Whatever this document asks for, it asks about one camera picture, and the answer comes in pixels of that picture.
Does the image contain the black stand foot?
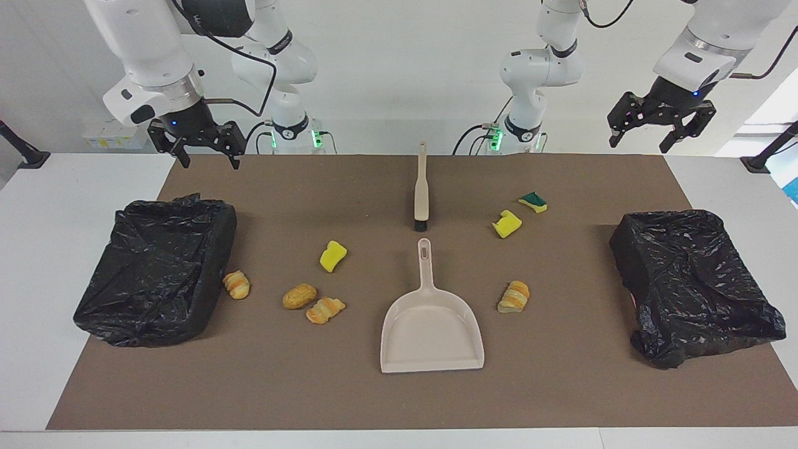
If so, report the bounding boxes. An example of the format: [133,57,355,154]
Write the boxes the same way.
[0,120,51,170]
[740,120,798,174]

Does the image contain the bin with black bag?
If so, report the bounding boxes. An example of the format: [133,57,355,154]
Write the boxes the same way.
[73,193,238,348]
[609,209,787,370]

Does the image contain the black base cable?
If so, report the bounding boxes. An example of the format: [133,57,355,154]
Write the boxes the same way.
[452,123,501,155]
[242,120,275,155]

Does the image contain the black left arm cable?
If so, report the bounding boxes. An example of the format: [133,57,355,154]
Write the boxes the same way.
[580,0,798,80]

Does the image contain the pale striped croissant piece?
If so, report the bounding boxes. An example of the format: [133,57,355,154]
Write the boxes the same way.
[497,280,531,314]

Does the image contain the golden bread roll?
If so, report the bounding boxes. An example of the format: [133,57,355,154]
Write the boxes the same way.
[282,284,318,311]

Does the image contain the white box with yellow labels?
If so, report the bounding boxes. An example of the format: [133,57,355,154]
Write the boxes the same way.
[82,118,149,150]

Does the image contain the beige plastic dustpan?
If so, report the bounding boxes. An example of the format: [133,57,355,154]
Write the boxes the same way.
[380,238,485,374]

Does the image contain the brown table mat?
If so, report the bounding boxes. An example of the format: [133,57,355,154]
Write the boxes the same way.
[46,154,798,431]

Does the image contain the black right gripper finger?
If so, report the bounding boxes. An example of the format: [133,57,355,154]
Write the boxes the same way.
[167,134,191,169]
[221,138,244,170]

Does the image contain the green and yellow sponge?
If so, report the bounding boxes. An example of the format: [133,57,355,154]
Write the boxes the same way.
[517,191,549,214]

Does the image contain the notched yellow sponge piece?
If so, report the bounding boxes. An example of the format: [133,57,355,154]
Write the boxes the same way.
[491,210,523,239]

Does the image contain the beige hand brush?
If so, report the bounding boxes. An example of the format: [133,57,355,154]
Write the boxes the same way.
[414,142,431,233]

